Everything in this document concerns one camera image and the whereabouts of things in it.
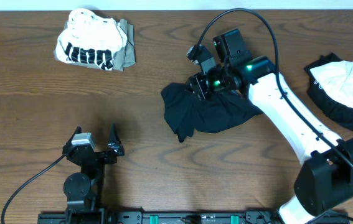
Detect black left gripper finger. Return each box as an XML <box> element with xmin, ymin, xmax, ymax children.
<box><xmin>65</xmin><ymin>126</ymin><xmax>82</xmax><ymax>146</ymax></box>
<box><xmin>108</xmin><ymin>123</ymin><xmax>125</xmax><ymax>156</ymax></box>

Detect black pants with red waistband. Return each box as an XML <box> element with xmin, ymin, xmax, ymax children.
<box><xmin>161</xmin><ymin>83</ymin><xmax>263</xmax><ymax>142</ymax></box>

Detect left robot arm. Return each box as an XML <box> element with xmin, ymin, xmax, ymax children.
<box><xmin>62</xmin><ymin>124</ymin><xmax>125</xmax><ymax>224</ymax></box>

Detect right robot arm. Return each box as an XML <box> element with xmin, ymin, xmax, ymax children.
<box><xmin>187</xmin><ymin>29</ymin><xmax>353</xmax><ymax>223</ymax></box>

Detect white shirt with black print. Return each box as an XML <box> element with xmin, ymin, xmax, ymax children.
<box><xmin>57</xmin><ymin>8</ymin><xmax>128</xmax><ymax>71</ymax></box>

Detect black and white garment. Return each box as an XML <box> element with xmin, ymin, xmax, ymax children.
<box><xmin>304</xmin><ymin>53</ymin><xmax>353</xmax><ymax>131</ymax></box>

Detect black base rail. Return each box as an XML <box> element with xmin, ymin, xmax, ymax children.
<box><xmin>37</xmin><ymin>209</ymin><xmax>282</xmax><ymax>224</ymax></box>

